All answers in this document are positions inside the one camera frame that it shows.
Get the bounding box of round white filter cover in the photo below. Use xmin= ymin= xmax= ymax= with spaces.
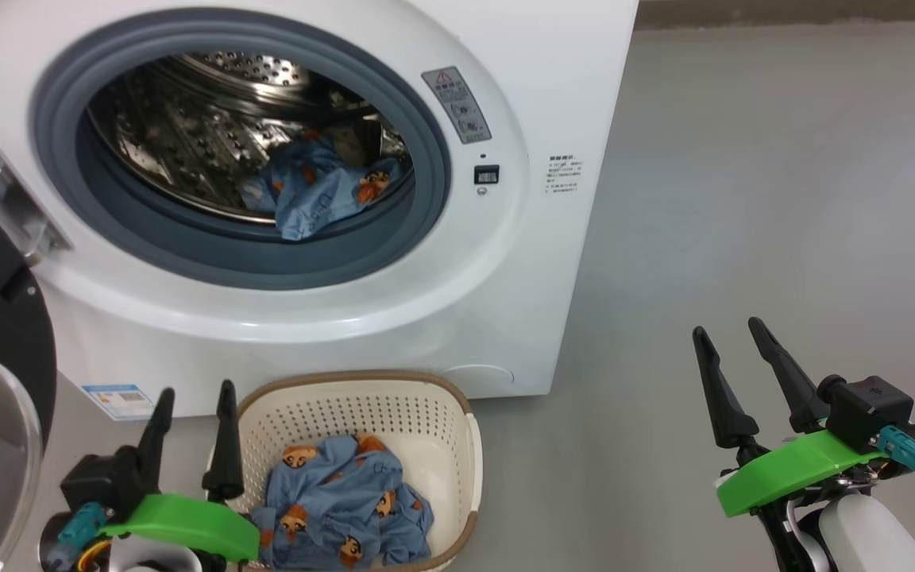
xmin=438 ymin=364 xmax=516 ymax=395

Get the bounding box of white front-load washing machine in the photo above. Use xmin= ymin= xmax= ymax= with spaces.
xmin=0 ymin=0 xmax=639 ymax=419

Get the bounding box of perforated steel washer drum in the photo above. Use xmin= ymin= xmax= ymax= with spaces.
xmin=86 ymin=52 xmax=415 ymax=228

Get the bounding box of blue bear-print garment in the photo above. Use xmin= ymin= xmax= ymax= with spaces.
xmin=239 ymin=131 xmax=411 ymax=242
xmin=251 ymin=433 xmax=435 ymax=570

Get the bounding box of teal left camera connector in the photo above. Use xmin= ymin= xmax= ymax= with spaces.
xmin=44 ymin=502 xmax=110 ymax=570

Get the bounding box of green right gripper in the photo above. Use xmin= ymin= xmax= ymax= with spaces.
xmin=692 ymin=317 xmax=888 ymax=518

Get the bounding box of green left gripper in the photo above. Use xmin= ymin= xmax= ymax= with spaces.
xmin=100 ymin=380 xmax=261 ymax=565

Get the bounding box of metal door hinge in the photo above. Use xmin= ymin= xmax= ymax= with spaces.
xmin=0 ymin=141 xmax=74 ymax=268

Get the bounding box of grey warning label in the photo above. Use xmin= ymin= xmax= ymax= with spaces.
xmin=422 ymin=66 xmax=493 ymax=145

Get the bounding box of teal camera connector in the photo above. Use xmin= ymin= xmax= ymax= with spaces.
xmin=44 ymin=502 xmax=110 ymax=570
xmin=877 ymin=425 xmax=915 ymax=490

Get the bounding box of cream perforated laundry basket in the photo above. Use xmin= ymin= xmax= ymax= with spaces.
xmin=207 ymin=370 xmax=484 ymax=572

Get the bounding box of blue energy label sticker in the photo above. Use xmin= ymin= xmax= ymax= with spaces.
xmin=82 ymin=384 xmax=156 ymax=421

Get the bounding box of teal right camera connector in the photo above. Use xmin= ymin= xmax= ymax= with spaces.
xmin=877 ymin=425 xmax=915 ymax=490

